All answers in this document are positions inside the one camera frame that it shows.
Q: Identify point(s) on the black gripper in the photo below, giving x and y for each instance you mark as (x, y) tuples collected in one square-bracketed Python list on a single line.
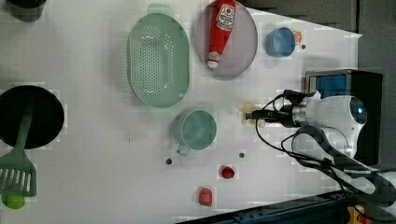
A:
[(290, 100)]

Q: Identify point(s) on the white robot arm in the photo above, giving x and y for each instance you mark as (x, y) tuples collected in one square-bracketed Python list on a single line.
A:
[(326, 139)]

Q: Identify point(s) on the green mug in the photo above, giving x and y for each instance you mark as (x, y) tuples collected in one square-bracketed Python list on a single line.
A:
[(194, 130)]

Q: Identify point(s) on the grey round plate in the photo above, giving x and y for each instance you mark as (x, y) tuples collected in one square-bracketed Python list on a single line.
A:
[(241, 47)]

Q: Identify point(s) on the dark red toy fruit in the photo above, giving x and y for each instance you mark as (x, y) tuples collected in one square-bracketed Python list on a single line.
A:
[(227, 172)]

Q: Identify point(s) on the blue bowl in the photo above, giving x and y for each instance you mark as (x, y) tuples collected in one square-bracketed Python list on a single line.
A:
[(280, 42)]

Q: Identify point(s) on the orange slice toy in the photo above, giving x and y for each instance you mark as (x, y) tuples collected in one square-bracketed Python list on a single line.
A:
[(298, 37)]

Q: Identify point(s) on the black toaster oven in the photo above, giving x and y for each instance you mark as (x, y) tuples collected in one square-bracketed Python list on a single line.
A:
[(367, 87)]

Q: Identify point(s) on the red toy strawberry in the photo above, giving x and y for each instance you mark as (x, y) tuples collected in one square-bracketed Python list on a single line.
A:
[(205, 197)]

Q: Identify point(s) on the red ketchup bottle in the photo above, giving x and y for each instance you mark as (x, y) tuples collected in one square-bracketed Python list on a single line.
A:
[(221, 27)]

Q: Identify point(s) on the green perforated colander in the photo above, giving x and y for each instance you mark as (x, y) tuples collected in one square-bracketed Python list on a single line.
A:
[(159, 58)]

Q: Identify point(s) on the black round container lower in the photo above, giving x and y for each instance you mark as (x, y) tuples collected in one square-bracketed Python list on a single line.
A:
[(47, 121)]

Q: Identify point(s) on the green slotted spatula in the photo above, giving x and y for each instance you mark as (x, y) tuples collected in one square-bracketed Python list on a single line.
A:
[(18, 174)]

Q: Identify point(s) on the black cylinder upper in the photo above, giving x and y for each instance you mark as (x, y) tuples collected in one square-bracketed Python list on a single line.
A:
[(26, 10)]

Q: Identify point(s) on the green lime toy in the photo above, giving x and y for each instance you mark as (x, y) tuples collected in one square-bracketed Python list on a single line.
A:
[(13, 202)]

